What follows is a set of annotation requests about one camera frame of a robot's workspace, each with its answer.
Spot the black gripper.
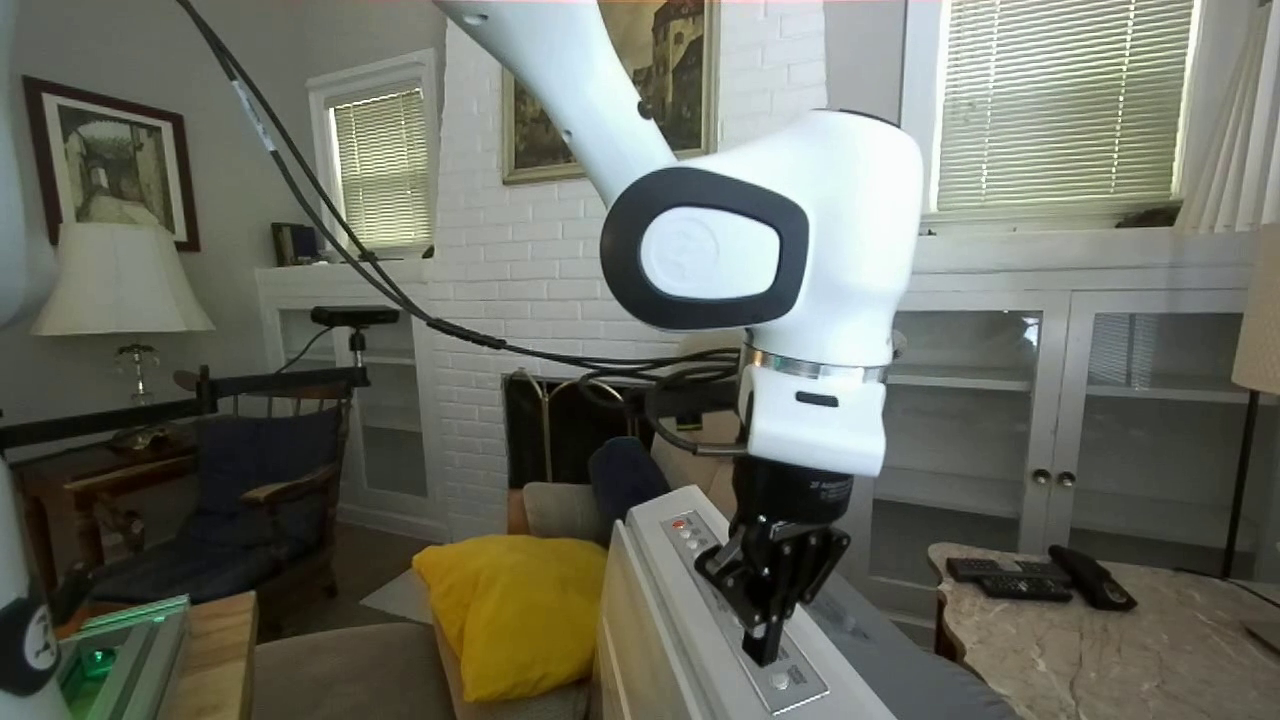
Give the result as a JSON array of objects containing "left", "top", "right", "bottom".
[{"left": 691, "top": 458, "right": 861, "bottom": 674}]

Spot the white portable heater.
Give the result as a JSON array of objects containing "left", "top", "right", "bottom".
[{"left": 593, "top": 479, "right": 901, "bottom": 720}]

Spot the dark blue round object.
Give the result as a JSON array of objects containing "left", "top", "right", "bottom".
[{"left": 590, "top": 431, "right": 672, "bottom": 528}]

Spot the beige seat cushion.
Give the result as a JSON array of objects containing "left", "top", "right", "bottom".
[{"left": 517, "top": 479, "right": 614, "bottom": 545}]

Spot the yellow throw pillow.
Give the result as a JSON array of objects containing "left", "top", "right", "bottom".
[{"left": 408, "top": 533, "right": 614, "bottom": 707}]

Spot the white glass door cabinet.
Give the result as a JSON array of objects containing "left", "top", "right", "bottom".
[{"left": 853, "top": 225, "right": 1280, "bottom": 634}]

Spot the large black remote control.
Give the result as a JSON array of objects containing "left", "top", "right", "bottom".
[{"left": 1044, "top": 542, "right": 1142, "bottom": 618}]

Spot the stone top table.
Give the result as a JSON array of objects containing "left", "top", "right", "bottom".
[{"left": 924, "top": 538, "right": 1280, "bottom": 720}]

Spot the white built-in bookshelf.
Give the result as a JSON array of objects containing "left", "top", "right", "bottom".
[{"left": 258, "top": 258, "right": 448, "bottom": 542}]

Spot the dark wooden spindle chair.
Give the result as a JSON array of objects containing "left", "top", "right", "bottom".
[{"left": 77, "top": 364, "right": 372, "bottom": 634}]

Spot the gold framed painting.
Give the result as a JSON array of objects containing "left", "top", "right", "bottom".
[{"left": 495, "top": 0, "right": 720, "bottom": 187}]

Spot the navy blue chair cushion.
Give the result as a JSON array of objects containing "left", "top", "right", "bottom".
[{"left": 188, "top": 410, "right": 348, "bottom": 521}]

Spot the large window with blinds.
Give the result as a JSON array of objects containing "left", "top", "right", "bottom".
[{"left": 901, "top": 0, "right": 1210, "bottom": 230}]

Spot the floor lamp with cream shade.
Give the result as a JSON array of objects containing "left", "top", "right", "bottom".
[{"left": 1217, "top": 219, "right": 1280, "bottom": 584}]

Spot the light wooden box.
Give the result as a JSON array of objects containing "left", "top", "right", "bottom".
[{"left": 169, "top": 590, "right": 260, "bottom": 720}]

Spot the small window with blinds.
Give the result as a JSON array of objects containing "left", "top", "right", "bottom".
[{"left": 303, "top": 47, "right": 446, "bottom": 266}]

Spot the dark box on mantel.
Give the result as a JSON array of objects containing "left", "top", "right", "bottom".
[{"left": 270, "top": 216, "right": 326, "bottom": 269}]

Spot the white window curtain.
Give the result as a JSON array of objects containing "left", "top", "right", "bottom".
[{"left": 1176, "top": 0, "right": 1280, "bottom": 239}]

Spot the green glass tray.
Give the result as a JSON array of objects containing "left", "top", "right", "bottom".
[{"left": 55, "top": 592, "right": 195, "bottom": 720}]

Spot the brown wooden side table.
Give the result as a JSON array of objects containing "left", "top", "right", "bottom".
[{"left": 8, "top": 438, "right": 209, "bottom": 592}]

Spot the white shade table lamp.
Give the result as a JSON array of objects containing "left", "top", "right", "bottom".
[{"left": 27, "top": 216, "right": 218, "bottom": 404}]

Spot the black eight ball object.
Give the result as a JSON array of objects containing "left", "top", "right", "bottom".
[{"left": 0, "top": 592, "right": 64, "bottom": 700}]

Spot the black framed picture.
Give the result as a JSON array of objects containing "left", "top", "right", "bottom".
[{"left": 22, "top": 74, "right": 204, "bottom": 258}]

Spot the black camera on stand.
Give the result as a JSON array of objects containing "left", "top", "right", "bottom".
[{"left": 307, "top": 306, "right": 404, "bottom": 372}]

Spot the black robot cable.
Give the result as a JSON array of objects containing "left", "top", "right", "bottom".
[{"left": 172, "top": 0, "right": 753, "bottom": 466}]

